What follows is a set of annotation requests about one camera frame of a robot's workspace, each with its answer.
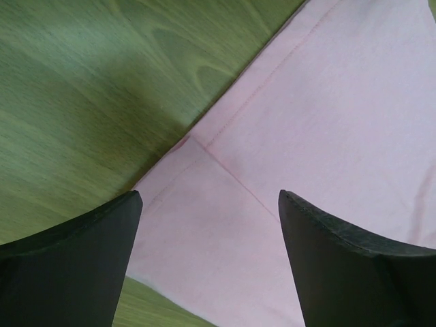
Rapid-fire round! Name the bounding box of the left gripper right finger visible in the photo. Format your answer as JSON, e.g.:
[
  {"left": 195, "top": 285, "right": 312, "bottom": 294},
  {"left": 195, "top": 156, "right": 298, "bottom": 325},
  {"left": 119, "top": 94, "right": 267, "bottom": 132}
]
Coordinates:
[{"left": 279, "top": 190, "right": 435, "bottom": 326}]

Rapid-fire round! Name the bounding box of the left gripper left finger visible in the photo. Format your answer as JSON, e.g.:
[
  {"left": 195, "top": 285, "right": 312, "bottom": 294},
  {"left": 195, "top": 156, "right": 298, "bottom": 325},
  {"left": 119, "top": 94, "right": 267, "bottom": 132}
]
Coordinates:
[{"left": 1, "top": 191, "right": 142, "bottom": 326}]

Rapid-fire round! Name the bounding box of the light pink t shirt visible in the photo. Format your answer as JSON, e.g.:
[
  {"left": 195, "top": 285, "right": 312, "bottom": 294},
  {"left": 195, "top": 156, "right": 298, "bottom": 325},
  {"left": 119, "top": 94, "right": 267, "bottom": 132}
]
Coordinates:
[{"left": 127, "top": 1, "right": 435, "bottom": 326}]

